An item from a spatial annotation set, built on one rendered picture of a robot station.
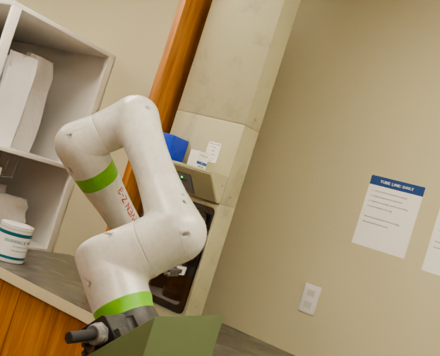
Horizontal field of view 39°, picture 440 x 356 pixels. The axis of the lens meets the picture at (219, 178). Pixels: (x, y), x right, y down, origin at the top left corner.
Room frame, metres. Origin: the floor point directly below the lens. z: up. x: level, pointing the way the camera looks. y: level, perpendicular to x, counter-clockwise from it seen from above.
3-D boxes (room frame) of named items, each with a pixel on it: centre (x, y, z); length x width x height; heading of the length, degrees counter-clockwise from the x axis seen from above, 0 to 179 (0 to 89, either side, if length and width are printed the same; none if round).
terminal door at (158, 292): (2.30, 0.11, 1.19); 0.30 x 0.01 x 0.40; 57
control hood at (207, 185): (2.26, 0.14, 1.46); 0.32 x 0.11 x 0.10; 57
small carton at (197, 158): (2.23, 0.09, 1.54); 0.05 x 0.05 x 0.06; 42
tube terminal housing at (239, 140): (2.41, 0.04, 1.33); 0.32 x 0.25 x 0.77; 57
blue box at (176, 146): (2.31, 0.22, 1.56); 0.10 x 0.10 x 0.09; 57
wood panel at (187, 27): (2.56, 0.21, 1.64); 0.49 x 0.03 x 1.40; 147
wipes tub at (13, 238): (2.49, 0.72, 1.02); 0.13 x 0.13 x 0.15
